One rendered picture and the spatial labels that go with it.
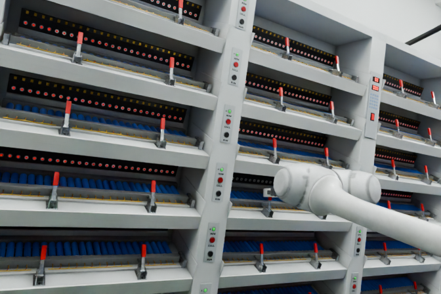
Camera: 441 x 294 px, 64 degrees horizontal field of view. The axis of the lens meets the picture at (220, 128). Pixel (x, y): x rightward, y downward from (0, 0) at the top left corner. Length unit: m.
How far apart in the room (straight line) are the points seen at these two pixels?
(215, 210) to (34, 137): 0.56
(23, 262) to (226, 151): 0.64
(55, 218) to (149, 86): 0.43
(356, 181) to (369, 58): 0.79
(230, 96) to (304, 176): 0.41
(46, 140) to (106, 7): 0.39
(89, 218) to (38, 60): 0.43
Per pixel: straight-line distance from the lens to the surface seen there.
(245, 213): 1.25
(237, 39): 1.20
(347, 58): 1.73
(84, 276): 1.10
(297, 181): 0.86
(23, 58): 1.00
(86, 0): 1.05
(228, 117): 1.14
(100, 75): 1.01
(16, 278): 1.08
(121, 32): 1.25
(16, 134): 0.98
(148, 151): 1.03
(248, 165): 1.20
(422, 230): 0.84
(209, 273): 1.20
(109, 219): 1.04
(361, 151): 1.58
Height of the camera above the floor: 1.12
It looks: 4 degrees up
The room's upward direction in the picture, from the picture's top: 8 degrees clockwise
